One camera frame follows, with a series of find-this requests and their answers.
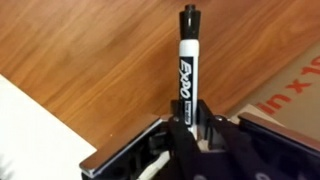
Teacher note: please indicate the black Expo marker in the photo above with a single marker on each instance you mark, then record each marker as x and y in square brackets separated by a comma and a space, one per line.
[189, 66]

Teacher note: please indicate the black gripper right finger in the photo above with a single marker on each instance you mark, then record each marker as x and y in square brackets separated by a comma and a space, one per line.
[266, 146]

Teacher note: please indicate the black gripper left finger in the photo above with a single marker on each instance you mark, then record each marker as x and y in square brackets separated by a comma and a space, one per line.
[133, 150]

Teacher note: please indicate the brown cardboard panel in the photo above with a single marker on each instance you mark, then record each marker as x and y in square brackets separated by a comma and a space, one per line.
[293, 96]

